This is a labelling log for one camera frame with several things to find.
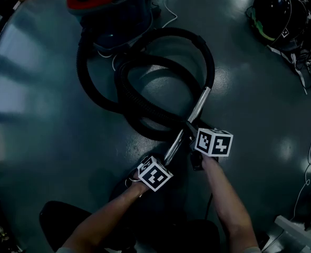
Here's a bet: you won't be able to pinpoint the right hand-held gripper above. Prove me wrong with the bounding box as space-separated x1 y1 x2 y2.
183 121 235 172

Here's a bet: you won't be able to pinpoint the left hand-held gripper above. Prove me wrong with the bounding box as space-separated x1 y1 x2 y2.
137 155 174 192

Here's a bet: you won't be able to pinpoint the silver metal vacuum wand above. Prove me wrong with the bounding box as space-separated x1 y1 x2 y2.
163 85 213 166

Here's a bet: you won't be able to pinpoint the black vacuum hose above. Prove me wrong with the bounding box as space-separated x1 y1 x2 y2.
76 27 216 142

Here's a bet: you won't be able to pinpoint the person's left forearm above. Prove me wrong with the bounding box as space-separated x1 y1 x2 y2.
62 179 148 250

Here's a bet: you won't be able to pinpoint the person's right forearm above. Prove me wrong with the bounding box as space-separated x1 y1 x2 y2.
201 155 259 250

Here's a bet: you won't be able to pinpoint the person's black trousers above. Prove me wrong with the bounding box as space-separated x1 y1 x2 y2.
38 200 221 253

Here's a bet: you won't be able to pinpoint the white desk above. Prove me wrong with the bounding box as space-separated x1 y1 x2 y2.
274 215 311 253

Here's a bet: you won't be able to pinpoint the black helmet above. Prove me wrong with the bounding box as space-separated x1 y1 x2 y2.
251 0 293 46
287 0 311 54

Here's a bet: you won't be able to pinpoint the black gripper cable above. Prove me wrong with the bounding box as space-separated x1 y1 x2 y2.
203 192 215 220

